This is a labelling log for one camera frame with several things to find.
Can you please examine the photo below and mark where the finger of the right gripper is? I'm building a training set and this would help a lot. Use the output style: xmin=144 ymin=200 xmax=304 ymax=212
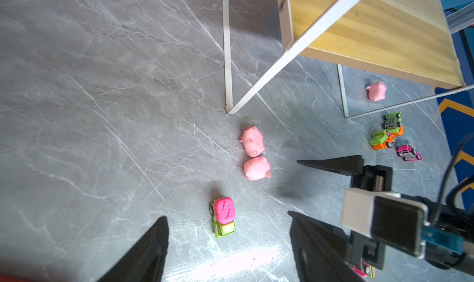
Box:
xmin=297 ymin=155 xmax=364 ymax=177

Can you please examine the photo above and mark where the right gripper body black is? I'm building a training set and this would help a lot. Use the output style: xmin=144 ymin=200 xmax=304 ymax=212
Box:
xmin=344 ymin=165 xmax=393 ymax=270

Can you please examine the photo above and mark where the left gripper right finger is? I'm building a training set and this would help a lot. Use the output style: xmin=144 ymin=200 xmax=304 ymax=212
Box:
xmin=288 ymin=211 xmax=364 ymax=282

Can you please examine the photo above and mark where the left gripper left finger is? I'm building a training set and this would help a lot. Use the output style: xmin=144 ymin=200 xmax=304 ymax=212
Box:
xmin=100 ymin=216 xmax=169 ymax=282

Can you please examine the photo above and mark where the pink pig toy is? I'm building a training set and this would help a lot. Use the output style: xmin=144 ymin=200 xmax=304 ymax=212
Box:
xmin=243 ymin=156 xmax=271 ymax=181
xmin=238 ymin=126 xmax=265 ymax=157
xmin=365 ymin=81 xmax=387 ymax=102

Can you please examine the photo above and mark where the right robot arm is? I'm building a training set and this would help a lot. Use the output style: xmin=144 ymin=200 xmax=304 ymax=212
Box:
xmin=290 ymin=156 xmax=474 ymax=282

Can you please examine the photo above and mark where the yellow wooden two-tier shelf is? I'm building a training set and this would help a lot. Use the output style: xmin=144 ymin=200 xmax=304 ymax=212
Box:
xmin=222 ymin=0 xmax=470 ymax=115

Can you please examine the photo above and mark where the pink green toy car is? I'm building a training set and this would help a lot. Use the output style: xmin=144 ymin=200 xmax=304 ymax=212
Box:
xmin=351 ymin=262 xmax=375 ymax=278

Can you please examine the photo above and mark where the green orange toy truck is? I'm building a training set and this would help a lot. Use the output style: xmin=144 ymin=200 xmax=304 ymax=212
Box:
xmin=369 ymin=126 xmax=404 ymax=151

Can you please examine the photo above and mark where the pink grey toy truck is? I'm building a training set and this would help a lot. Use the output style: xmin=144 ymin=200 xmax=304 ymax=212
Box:
xmin=396 ymin=140 xmax=423 ymax=162

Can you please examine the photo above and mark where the green truck pink tank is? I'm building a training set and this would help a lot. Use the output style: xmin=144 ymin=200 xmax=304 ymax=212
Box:
xmin=209 ymin=198 xmax=236 ymax=239

